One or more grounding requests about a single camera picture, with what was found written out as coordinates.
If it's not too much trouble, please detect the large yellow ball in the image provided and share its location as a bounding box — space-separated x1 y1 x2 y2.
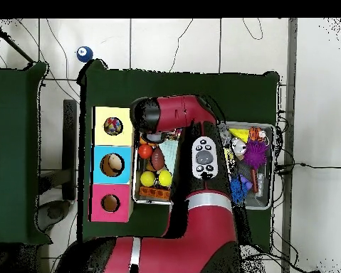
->
157 169 174 188

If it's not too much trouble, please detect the purple spiky ball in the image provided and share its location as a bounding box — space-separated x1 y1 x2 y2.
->
243 139 269 170

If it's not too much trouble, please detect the wooden box with three holes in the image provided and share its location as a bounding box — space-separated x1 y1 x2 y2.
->
88 106 137 223

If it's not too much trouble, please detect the blue spiky ball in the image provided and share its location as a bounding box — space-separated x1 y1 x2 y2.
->
229 174 250 204

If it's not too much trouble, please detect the small yellow ball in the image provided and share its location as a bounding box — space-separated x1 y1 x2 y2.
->
140 171 157 188

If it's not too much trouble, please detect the orange ribbed toy block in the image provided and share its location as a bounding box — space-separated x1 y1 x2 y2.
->
139 186 172 200

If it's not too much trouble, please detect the orange ball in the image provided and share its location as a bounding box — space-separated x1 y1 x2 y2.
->
137 144 154 159

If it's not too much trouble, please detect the dark blue ball white spot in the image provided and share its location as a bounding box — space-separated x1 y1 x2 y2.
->
75 45 94 63

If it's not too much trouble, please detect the brown toy football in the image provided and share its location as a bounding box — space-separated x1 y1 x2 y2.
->
150 147 166 171

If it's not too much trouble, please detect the dark green side table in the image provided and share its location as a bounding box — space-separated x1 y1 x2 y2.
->
0 62 51 246

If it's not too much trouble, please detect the metal mesh bin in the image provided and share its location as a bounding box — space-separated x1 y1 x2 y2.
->
132 115 276 210

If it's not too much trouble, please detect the white cloth with colourful spots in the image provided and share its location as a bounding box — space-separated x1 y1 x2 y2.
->
165 128 184 141
103 117 123 136

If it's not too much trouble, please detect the mint green knitted cloth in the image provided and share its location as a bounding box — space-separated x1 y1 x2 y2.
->
159 139 179 174

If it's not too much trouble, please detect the grey metal rail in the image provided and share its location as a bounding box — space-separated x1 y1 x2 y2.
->
280 18 298 273

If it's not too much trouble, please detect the dark green tablecloth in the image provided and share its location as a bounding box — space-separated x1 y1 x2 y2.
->
76 58 280 247

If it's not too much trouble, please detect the orange striped tiger plush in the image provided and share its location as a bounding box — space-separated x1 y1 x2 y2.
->
248 127 269 143

